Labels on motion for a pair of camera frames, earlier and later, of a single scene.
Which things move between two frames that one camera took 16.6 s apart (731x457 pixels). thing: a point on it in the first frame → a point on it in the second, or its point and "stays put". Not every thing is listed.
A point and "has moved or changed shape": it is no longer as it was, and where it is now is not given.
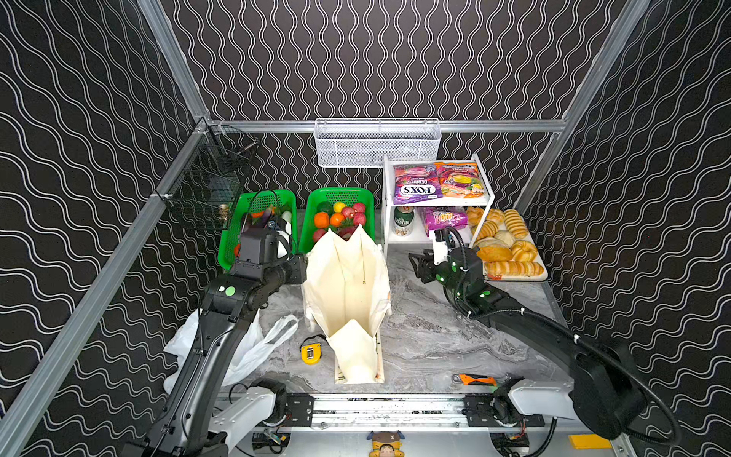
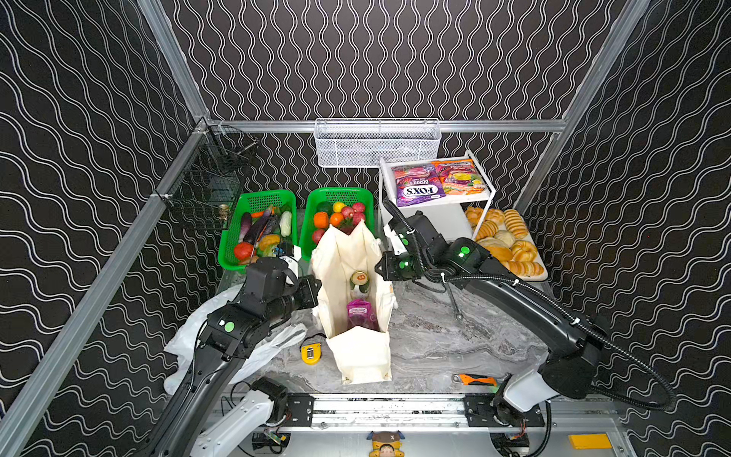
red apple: x=359 y=218 stays put
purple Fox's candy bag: x=416 y=182 stays put
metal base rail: x=346 y=410 stays put
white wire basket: x=365 y=142 stays put
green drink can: x=403 y=219 has moved or changed shape
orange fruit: x=322 y=220 stays put
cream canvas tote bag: x=346 y=300 stays put
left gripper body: x=262 y=220 → x=311 y=291
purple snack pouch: x=439 y=218 → x=361 y=313
